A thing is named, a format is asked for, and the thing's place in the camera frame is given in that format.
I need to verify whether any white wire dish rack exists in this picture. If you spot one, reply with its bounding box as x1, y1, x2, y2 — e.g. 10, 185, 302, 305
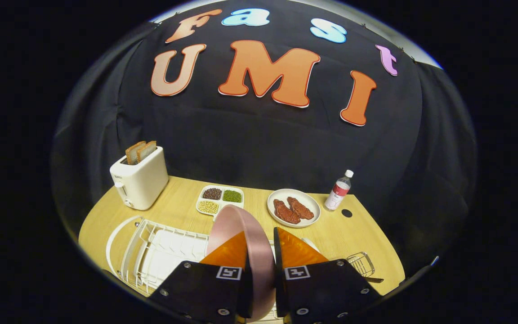
106, 215, 319, 322

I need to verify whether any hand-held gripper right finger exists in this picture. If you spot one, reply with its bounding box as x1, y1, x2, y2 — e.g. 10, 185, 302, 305
273, 226, 382, 324

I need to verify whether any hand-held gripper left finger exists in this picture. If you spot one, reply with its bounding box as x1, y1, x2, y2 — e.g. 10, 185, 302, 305
148, 231, 254, 324

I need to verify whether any pink plate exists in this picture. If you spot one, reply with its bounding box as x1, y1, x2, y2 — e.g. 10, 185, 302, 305
206, 205, 277, 322

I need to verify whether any white plate with meat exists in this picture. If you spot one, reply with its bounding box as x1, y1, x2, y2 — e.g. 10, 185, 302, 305
267, 189, 321, 228

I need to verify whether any clear red label water bottle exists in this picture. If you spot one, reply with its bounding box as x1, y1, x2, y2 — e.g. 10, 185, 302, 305
324, 170, 354, 212

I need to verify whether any white toaster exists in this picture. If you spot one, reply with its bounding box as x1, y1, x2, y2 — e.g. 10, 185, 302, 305
109, 146, 170, 211

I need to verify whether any metal wire basket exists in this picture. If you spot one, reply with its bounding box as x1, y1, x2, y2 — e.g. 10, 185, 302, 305
347, 252, 375, 278

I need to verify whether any red meat slice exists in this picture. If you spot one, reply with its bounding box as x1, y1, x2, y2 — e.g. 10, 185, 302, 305
286, 197, 314, 220
273, 199, 301, 225

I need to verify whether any black backdrop cloth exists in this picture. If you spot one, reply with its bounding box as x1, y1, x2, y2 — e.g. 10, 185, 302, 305
51, 0, 478, 279

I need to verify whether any white divided dish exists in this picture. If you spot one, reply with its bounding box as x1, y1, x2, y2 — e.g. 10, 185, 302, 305
196, 185, 245, 216

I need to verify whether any toast slice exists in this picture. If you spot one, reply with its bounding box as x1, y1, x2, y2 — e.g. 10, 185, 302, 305
125, 141, 146, 165
136, 140, 157, 162

